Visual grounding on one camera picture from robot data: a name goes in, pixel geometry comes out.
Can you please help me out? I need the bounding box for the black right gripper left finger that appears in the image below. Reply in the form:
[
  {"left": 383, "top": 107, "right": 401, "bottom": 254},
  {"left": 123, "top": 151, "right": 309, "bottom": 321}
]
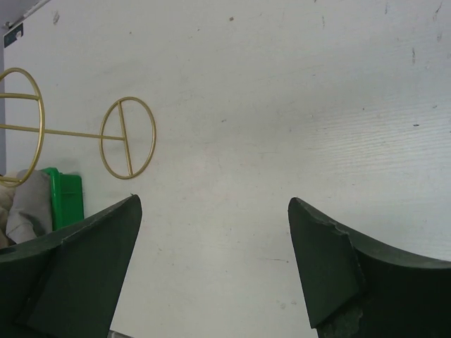
[{"left": 1, "top": 194, "right": 142, "bottom": 337}]

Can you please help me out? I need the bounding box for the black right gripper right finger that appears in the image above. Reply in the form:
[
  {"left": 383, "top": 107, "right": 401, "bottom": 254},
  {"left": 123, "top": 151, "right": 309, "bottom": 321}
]
[{"left": 288, "top": 197, "right": 450, "bottom": 337}]

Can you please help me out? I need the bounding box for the grey bucket hat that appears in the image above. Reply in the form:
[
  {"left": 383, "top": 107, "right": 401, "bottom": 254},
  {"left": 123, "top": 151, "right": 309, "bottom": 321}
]
[{"left": 6, "top": 170, "right": 53, "bottom": 244}]

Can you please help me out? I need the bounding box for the green plastic bin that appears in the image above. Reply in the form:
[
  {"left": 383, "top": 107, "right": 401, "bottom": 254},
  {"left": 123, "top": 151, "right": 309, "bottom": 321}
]
[{"left": 42, "top": 168, "right": 85, "bottom": 231}]

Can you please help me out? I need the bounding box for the beige bucket hat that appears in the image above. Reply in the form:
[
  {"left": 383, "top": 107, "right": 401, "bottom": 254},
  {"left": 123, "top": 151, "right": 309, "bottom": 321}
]
[{"left": 1, "top": 185, "right": 20, "bottom": 249}]

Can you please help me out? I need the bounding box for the gold wire hat stand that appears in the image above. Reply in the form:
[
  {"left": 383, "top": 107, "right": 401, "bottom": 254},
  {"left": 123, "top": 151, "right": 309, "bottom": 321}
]
[{"left": 1, "top": 68, "right": 157, "bottom": 188}]

